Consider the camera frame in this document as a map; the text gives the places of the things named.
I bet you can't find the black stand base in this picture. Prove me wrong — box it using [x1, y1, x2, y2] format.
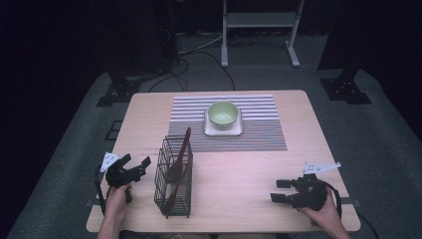
[96, 79, 142, 109]
[319, 77, 373, 106]

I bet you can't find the white metal stand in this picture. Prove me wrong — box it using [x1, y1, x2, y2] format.
[220, 0, 306, 69]

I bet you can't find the white square plate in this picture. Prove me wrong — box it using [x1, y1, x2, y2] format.
[203, 108, 244, 137]

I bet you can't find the person's right hand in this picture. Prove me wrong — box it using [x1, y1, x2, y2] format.
[298, 186, 337, 228]

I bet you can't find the striped placemat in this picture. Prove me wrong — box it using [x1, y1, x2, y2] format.
[167, 95, 289, 153]

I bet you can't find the black floor cable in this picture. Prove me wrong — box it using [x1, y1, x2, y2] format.
[146, 49, 237, 94]

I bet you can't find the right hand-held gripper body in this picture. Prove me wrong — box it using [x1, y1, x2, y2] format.
[288, 161, 342, 212]

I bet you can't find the person's left hand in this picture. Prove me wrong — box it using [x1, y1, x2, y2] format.
[105, 184, 133, 224]

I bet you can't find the light green bowl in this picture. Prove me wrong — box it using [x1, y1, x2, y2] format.
[207, 100, 241, 131]

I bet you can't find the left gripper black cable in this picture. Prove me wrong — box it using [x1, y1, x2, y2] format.
[94, 164, 107, 215]

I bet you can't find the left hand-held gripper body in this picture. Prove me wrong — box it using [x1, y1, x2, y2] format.
[99, 151, 147, 204]

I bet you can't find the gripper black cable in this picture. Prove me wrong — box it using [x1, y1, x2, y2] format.
[321, 180, 343, 218]
[94, 164, 107, 215]

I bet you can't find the long brown wooden spoon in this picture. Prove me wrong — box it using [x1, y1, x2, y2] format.
[168, 126, 192, 183]

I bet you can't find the black wire rack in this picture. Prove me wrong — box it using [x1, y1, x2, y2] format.
[153, 134, 194, 219]

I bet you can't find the black floor frame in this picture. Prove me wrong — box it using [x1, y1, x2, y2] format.
[105, 119, 124, 141]

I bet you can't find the brown wooden utensil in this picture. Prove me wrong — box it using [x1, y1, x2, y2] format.
[163, 154, 193, 213]

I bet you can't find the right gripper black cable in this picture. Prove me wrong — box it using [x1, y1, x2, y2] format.
[321, 180, 343, 218]

